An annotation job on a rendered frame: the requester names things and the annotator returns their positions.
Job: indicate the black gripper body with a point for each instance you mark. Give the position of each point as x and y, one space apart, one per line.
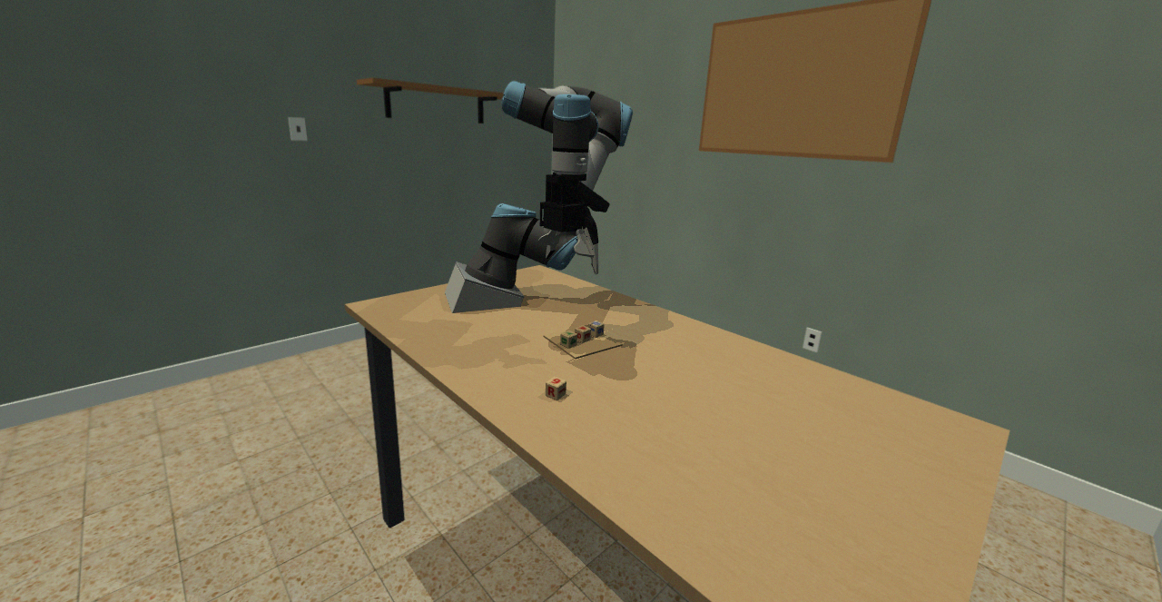
564 210

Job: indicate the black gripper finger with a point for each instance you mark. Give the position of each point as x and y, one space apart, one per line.
550 239
587 240

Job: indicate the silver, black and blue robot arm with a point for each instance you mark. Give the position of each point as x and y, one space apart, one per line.
574 115

